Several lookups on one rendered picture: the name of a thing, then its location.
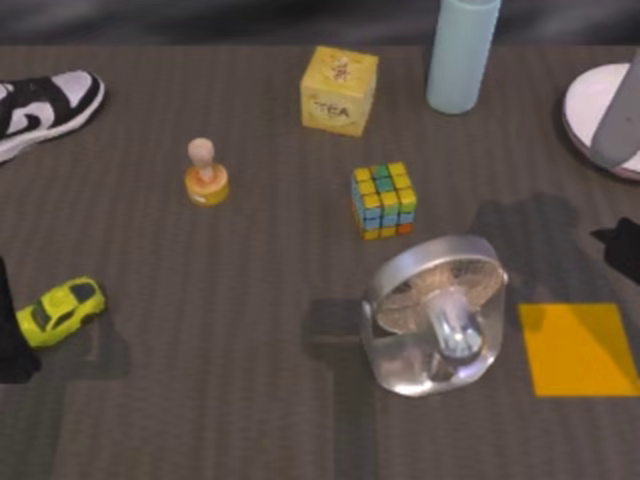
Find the lime green toy car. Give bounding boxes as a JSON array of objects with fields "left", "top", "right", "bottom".
[{"left": 14, "top": 276, "right": 108, "bottom": 349}]

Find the black and white sneaker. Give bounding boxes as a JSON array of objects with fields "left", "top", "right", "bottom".
[{"left": 0, "top": 69, "right": 107, "bottom": 164}]

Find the yellow tea box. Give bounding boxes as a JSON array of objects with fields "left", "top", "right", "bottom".
[{"left": 298, "top": 45, "right": 380, "bottom": 137}]

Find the wooden stamp yellow base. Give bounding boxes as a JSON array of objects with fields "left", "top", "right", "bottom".
[{"left": 183, "top": 137, "right": 232, "bottom": 208}]

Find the multicolour puzzle cube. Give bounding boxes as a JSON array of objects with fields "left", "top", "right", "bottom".
[{"left": 350, "top": 160, "right": 419, "bottom": 242}]

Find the orange square paper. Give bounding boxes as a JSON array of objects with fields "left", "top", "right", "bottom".
[{"left": 516, "top": 301, "right": 640, "bottom": 399}]

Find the light blue cylindrical bottle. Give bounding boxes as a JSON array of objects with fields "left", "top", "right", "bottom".
[{"left": 425, "top": 0, "right": 503, "bottom": 116}]

